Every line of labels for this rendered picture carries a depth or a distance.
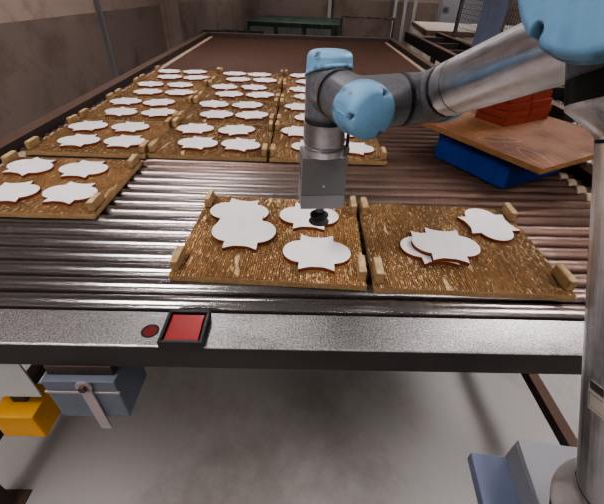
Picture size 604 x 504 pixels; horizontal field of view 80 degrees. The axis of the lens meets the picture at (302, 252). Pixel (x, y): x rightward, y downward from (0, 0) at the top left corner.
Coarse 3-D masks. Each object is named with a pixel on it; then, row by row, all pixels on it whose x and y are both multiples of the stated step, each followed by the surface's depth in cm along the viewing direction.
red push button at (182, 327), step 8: (176, 320) 66; (184, 320) 66; (192, 320) 66; (200, 320) 66; (168, 328) 64; (176, 328) 64; (184, 328) 64; (192, 328) 65; (200, 328) 65; (168, 336) 63; (176, 336) 63; (184, 336) 63; (192, 336) 63
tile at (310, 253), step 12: (300, 240) 84; (312, 240) 85; (324, 240) 85; (288, 252) 81; (300, 252) 81; (312, 252) 81; (324, 252) 81; (336, 252) 81; (348, 252) 81; (300, 264) 77; (312, 264) 77; (324, 264) 78; (336, 264) 78
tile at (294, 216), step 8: (288, 208) 96; (296, 208) 96; (280, 216) 93; (288, 216) 93; (296, 216) 93; (304, 216) 93; (328, 216) 93; (336, 216) 93; (288, 224) 91; (296, 224) 90; (304, 224) 90; (328, 224) 91
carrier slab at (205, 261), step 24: (192, 240) 85; (288, 240) 86; (336, 240) 87; (192, 264) 78; (216, 264) 78; (240, 264) 78; (264, 264) 78; (288, 264) 79; (336, 288) 75; (360, 288) 75
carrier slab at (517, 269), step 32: (384, 224) 93; (416, 224) 93; (448, 224) 94; (512, 224) 95; (384, 256) 82; (480, 256) 83; (512, 256) 84; (384, 288) 74; (416, 288) 74; (448, 288) 74; (480, 288) 74; (512, 288) 75; (544, 288) 75
